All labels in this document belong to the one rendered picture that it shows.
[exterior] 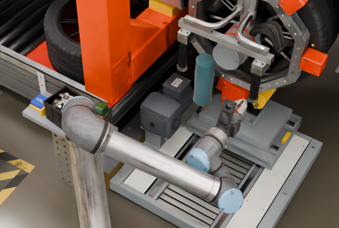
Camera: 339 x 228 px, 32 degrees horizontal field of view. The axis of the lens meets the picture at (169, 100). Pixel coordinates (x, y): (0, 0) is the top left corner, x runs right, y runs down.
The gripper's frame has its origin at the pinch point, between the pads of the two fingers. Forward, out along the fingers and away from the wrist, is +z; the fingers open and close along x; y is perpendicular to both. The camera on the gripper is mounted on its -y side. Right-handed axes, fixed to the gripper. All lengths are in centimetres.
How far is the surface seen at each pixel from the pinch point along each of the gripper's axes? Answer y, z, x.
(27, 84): 60, 2, -125
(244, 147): 66, 33, -8
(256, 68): -10.2, 8.4, -0.2
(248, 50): -14.7, 11.4, -5.6
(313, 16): -20.1, 38.7, 8.6
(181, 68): 6.5, 8.1, -33.2
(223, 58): -1.4, 15.9, -17.9
